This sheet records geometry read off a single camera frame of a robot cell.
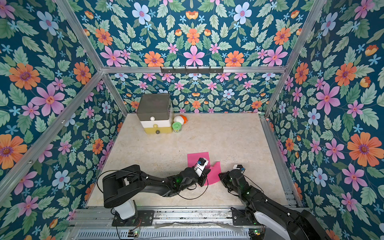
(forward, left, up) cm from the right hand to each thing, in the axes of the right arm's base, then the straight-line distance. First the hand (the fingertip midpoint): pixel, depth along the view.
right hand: (217, 174), depth 85 cm
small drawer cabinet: (+32, +40, +19) cm, 54 cm away
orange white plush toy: (+42, +27, +3) cm, 50 cm away
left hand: (+1, +3, +4) cm, 6 cm away
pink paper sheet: (+12, +15, -4) cm, 20 cm away
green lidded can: (+34, +28, +2) cm, 44 cm away
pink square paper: (-1, +3, 0) cm, 3 cm away
